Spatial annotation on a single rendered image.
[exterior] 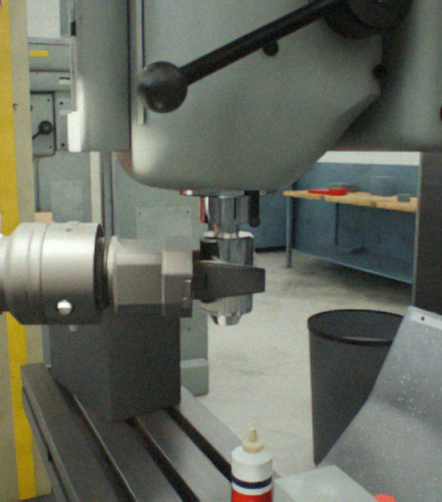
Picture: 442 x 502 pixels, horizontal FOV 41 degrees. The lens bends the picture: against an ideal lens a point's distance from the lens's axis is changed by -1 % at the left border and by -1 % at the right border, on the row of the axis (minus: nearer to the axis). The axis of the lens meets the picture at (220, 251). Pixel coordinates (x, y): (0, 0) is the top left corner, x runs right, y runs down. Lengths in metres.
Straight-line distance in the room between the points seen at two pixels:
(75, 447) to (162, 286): 0.40
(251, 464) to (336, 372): 1.85
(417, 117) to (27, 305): 0.34
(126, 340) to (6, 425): 1.59
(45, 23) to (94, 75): 9.33
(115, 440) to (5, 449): 1.63
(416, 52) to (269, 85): 0.12
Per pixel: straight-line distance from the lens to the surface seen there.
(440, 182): 0.83
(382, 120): 0.51
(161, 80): 0.35
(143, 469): 0.76
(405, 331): 0.88
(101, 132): 0.46
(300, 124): 0.45
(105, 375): 0.86
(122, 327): 0.84
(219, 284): 0.50
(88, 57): 0.46
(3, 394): 2.36
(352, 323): 2.81
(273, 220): 7.92
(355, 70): 0.47
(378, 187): 6.34
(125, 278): 0.48
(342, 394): 2.47
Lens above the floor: 1.34
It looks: 10 degrees down
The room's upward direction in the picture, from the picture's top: straight up
